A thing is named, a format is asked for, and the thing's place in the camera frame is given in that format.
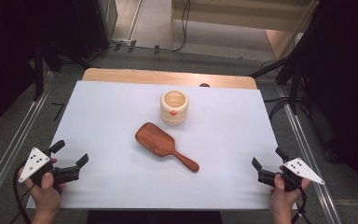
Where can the person's left hand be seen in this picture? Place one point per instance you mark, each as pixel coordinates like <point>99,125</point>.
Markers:
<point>46,196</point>

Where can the light wooden table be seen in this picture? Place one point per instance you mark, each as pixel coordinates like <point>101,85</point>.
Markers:
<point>136,75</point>

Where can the cream ceramic cup orange dot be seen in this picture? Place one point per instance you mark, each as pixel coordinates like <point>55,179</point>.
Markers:
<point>174,116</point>

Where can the light wooden shelf unit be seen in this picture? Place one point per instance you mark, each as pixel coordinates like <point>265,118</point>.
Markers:
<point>230,18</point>

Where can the black metal stand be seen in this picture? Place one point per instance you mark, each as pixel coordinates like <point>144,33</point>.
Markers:
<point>38,71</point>
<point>295,77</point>

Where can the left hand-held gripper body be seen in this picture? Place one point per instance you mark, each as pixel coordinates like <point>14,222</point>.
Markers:
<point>34,161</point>

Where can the dark cabinet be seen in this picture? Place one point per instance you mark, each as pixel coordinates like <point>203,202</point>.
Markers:
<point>90,25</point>

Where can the aluminium floor rail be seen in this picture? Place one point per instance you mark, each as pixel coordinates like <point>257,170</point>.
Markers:
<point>307,149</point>
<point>12,146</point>

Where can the white board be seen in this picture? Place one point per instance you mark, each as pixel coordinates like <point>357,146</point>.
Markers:
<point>105,124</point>

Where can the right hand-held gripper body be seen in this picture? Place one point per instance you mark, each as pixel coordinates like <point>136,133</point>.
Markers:
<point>301,169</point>

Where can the brown wooden spatula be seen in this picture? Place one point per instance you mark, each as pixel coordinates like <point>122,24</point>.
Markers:
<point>155,138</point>

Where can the person's dark clothing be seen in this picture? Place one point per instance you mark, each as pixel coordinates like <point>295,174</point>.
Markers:
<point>152,217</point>

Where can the person's right hand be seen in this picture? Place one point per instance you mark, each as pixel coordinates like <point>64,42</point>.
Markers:
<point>282,200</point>

